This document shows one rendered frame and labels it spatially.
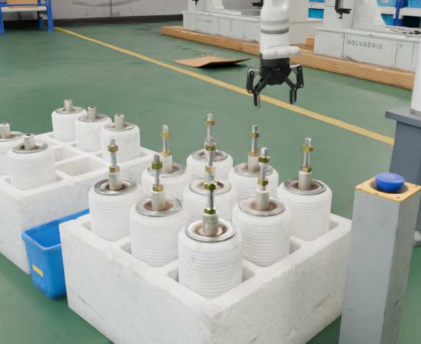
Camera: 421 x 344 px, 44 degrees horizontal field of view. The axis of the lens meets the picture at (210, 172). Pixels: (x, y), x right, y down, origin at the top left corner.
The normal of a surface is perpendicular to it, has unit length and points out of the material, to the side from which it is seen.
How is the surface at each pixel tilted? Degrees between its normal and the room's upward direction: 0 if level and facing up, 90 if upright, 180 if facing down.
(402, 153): 90
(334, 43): 90
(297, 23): 90
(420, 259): 0
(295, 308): 90
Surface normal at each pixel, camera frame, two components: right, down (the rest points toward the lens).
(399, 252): 0.71, 0.25
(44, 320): 0.00, -0.93
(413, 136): -0.88, 0.17
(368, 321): -0.70, 0.26
